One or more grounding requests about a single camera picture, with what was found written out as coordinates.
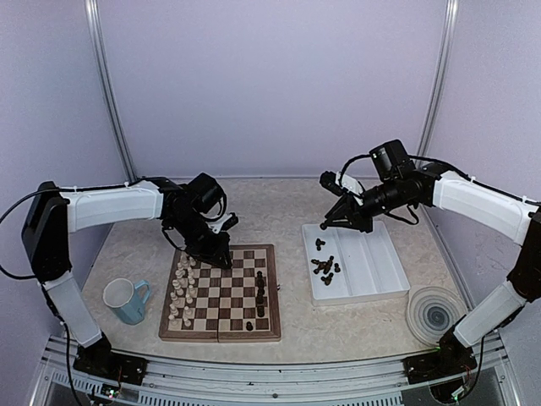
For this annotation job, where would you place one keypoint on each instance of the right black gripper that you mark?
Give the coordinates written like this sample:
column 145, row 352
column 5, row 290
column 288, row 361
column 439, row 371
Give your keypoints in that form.
column 358, row 219

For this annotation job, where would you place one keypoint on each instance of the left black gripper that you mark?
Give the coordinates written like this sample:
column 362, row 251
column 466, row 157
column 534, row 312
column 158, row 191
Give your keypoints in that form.
column 211, row 255

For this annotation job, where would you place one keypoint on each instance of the white plastic tray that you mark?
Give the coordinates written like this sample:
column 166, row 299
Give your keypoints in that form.
column 371, row 268

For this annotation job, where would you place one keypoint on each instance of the wooden chess board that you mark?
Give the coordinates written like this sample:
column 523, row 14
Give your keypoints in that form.
column 226, row 301

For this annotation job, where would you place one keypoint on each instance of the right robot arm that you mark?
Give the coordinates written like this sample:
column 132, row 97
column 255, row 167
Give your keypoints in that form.
column 507, row 233

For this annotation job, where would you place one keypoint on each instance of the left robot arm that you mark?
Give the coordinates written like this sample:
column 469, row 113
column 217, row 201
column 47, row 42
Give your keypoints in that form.
column 65, row 220

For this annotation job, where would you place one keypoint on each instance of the white chess pieces row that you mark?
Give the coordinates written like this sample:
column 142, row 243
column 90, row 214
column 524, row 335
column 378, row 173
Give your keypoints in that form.
column 182, row 293

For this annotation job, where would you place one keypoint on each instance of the pile of dark chess pieces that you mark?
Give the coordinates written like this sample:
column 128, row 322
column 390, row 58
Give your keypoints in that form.
column 326, row 269

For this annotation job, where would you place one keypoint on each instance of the light blue mug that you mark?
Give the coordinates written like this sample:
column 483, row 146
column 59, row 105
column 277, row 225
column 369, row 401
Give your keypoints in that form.
column 127, row 300

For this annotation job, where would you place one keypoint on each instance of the grey spiral coaster plate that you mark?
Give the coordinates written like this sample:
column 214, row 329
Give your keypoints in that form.
column 431, row 312

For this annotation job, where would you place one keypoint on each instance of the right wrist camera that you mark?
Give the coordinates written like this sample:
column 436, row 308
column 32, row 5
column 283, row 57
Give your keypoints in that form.
column 340, row 185

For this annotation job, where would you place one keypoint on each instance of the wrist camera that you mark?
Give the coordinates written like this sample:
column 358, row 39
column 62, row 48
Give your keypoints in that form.
column 224, row 224
column 340, row 185

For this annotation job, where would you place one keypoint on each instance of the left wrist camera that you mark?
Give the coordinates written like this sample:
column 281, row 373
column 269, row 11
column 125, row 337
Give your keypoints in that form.
column 224, row 224

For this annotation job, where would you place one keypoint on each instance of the aluminium front rail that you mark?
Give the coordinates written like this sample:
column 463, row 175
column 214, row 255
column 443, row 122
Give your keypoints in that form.
column 382, row 381

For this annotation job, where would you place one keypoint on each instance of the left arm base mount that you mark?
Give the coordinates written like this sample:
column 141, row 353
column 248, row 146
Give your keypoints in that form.
column 117, row 367

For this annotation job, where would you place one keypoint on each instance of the right aluminium corner post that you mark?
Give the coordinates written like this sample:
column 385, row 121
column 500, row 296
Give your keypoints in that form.
column 448, row 32

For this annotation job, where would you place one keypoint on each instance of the aluminium corner post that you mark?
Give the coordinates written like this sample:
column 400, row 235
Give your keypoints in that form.
column 448, row 32
column 99, row 49

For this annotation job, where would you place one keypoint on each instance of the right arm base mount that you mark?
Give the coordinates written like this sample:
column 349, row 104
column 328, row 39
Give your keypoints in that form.
column 438, row 364

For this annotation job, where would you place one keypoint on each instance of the left aluminium corner post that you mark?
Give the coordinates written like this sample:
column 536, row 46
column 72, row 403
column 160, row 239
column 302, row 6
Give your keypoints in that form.
column 99, row 49

